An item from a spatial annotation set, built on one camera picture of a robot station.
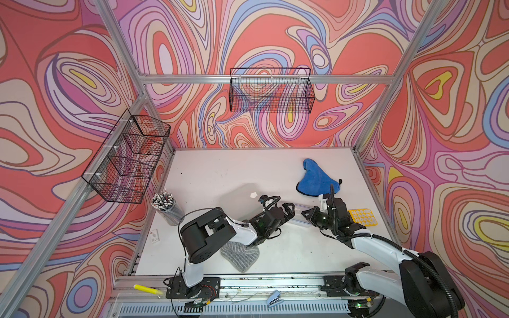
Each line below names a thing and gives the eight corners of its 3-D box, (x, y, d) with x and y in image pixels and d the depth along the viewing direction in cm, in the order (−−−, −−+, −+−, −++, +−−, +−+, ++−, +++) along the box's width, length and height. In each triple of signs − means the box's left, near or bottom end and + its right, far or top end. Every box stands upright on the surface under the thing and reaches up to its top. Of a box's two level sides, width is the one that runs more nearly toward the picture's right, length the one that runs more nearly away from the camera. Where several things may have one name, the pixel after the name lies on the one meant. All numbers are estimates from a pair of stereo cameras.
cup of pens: (168, 229, 94) (148, 207, 77) (172, 214, 99) (155, 190, 82) (184, 229, 94) (168, 207, 77) (188, 214, 99) (174, 190, 82)
